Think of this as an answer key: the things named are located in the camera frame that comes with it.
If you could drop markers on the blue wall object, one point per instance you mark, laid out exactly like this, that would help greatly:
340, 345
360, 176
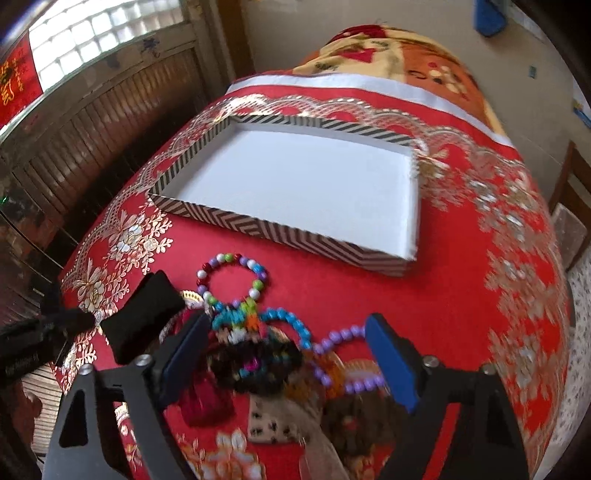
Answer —
489, 18

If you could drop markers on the striped shallow cardboard box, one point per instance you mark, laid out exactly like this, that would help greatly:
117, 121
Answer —
300, 184

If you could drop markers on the red satin bow hair clip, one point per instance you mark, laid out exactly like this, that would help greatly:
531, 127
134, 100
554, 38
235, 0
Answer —
205, 399

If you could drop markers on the red wall banner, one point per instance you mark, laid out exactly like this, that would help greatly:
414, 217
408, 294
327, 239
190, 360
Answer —
16, 87

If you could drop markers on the printed orange blanket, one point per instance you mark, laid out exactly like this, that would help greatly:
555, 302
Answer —
415, 60

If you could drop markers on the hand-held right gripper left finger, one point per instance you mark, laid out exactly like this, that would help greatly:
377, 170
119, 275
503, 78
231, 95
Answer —
182, 360

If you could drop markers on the wooden chair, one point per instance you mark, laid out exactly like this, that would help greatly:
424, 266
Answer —
575, 194

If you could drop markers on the brown wooden slatted door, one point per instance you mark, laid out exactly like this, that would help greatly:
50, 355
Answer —
115, 124

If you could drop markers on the brown furry scrunchie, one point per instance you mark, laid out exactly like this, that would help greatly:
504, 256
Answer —
351, 424

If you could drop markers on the red gold embroidered cloth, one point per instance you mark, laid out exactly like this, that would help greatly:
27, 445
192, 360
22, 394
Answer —
461, 300

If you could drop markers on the black scrunchie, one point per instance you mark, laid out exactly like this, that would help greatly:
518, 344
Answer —
258, 360

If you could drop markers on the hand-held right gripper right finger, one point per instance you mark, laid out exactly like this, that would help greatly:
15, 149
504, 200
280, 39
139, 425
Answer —
392, 360

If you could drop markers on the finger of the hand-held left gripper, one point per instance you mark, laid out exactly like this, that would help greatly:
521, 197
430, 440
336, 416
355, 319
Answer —
143, 314

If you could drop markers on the glass block window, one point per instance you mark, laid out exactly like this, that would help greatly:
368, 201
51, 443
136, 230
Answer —
92, 37

